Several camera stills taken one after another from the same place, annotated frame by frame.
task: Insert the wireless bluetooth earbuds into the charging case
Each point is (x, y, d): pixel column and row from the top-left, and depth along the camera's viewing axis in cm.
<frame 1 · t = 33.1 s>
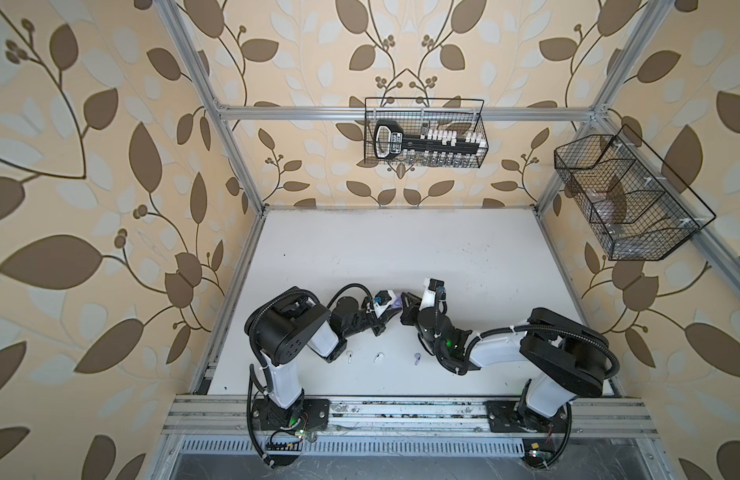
left hand: (399, 302, 87), fingers closed
right hand: (402, 298, 86), fingers closed
white earbud: (378, 356, 86), on the table

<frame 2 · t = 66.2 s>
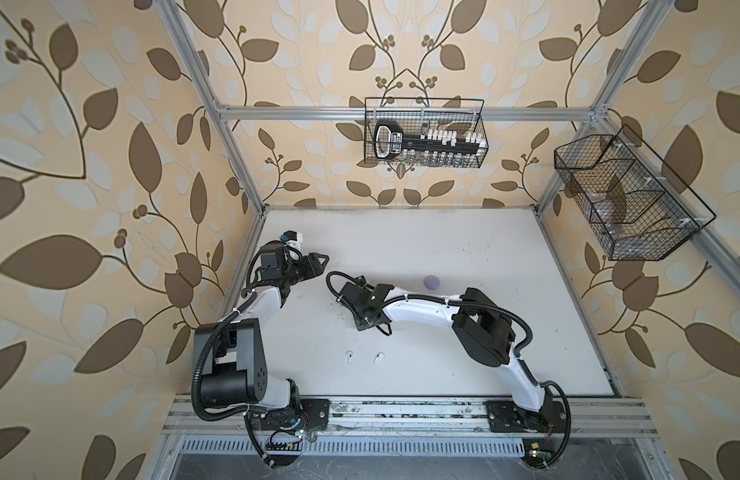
left hand: (322, 256, 89), fingers open
right hand: (366, 319, 91), fingers open
the named things where they were.

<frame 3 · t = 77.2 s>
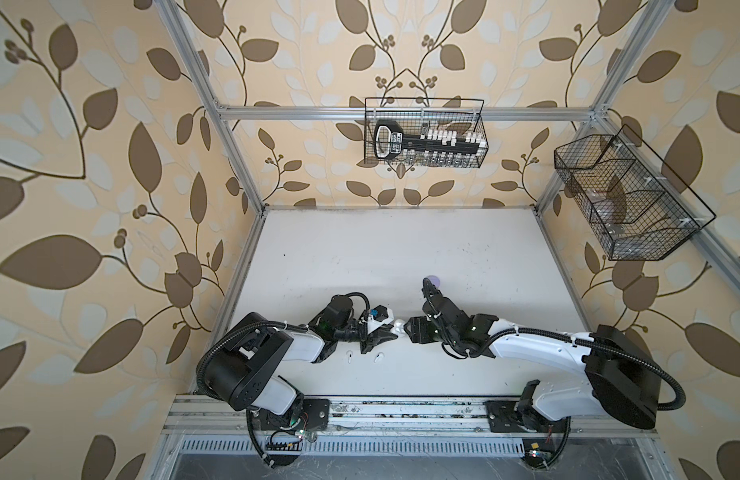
left hand: (395, 329, 82), fingers closed
right hand: (413, 329, 84), fingers open
the named things where they were.

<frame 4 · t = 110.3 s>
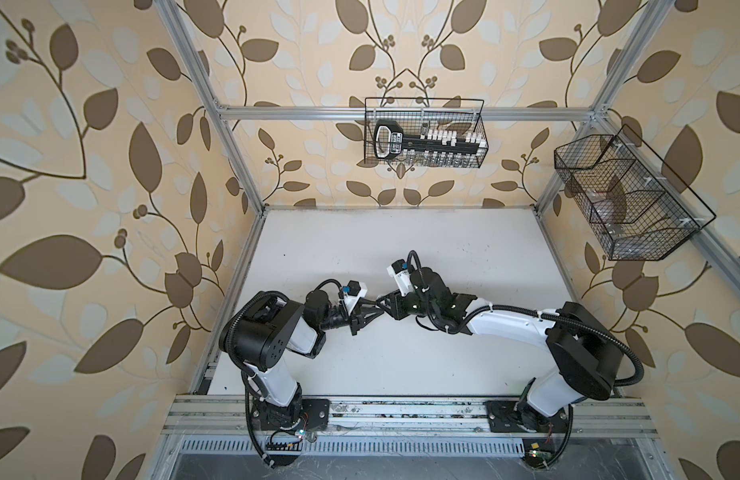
left hand: (382, 308, 83), fingers closed
right hand: (379, 303, 82), fingers open
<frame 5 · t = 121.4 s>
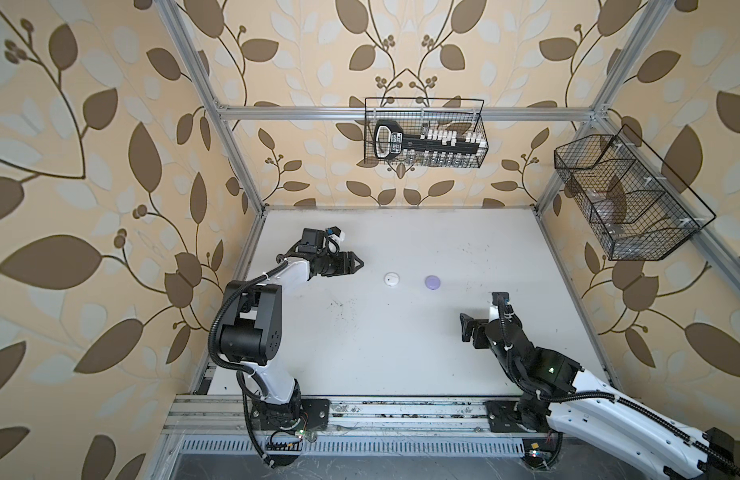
left hand: (356, 261, 93), fingers open
right hand: (478, 320, 79), fingers open
white round charging case: (391, 279, 100), point 3 cm above the table
purple round charging case: (432, 282, 101), on the table
